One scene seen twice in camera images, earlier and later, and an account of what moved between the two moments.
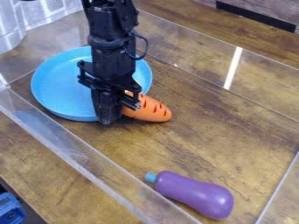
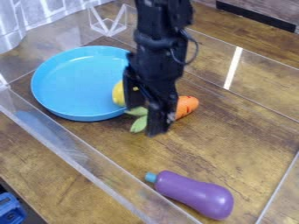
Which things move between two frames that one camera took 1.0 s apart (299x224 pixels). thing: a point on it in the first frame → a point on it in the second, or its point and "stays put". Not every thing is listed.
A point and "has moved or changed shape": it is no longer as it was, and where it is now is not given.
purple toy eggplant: x=210 y=200 stays put
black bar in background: x=257 y=17 stays put
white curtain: x=23 y=14 stays put
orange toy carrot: x=153 y=109 has moved or changed shape
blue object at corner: x=14 y=209 stays put
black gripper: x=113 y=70 → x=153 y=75
